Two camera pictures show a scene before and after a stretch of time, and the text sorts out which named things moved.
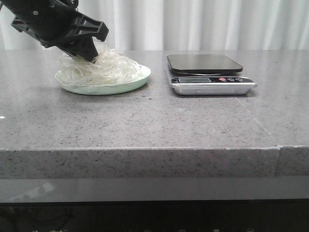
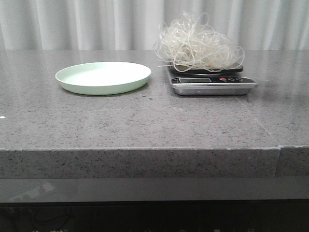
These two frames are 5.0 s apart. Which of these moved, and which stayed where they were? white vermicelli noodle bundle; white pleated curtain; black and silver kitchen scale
Moved: white vermicelli noodle bundle
Stayed: black and silver kitchen scale; white pleated curtain
